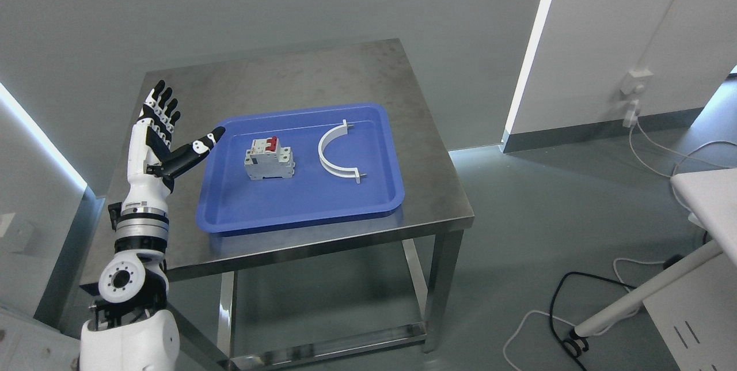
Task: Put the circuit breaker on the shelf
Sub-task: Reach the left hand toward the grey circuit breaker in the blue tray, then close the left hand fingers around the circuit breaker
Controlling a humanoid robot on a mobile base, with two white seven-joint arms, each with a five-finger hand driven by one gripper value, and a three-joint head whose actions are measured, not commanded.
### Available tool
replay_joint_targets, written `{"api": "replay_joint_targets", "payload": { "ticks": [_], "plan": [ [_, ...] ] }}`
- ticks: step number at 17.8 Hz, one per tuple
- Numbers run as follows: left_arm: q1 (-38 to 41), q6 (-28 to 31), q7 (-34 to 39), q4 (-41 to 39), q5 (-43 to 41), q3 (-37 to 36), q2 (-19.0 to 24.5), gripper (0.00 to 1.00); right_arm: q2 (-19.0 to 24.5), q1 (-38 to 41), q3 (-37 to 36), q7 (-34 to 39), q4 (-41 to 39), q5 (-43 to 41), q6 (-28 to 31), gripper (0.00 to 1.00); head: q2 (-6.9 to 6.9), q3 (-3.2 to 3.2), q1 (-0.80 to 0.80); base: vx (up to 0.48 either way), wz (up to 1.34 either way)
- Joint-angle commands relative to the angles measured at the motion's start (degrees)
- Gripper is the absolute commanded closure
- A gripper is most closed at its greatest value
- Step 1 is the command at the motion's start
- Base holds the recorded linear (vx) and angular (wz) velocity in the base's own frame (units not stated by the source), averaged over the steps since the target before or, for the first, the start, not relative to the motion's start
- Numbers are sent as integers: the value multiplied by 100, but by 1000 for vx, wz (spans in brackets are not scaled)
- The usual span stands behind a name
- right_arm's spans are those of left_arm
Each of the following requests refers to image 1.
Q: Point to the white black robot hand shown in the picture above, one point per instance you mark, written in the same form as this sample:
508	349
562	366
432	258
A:
152	165

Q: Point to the grey circuit breaker red switches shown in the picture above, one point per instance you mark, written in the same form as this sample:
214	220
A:
268	159

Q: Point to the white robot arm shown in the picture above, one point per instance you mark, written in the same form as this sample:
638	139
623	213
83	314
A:
132	328

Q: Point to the blue plastic tray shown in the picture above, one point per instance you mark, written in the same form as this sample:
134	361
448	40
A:
231	203

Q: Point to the stainless steel table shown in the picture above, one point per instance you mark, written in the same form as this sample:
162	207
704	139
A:
202	268

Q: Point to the white desk with leg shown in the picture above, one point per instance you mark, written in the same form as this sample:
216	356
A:
710	196

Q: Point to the white perforated cabinet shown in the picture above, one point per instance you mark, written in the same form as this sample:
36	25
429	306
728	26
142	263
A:
696	316

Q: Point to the white semicircular bracket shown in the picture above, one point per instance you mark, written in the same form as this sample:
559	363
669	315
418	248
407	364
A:
331	149

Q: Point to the white wall socket with plug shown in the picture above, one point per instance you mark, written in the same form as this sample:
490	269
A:
632	87

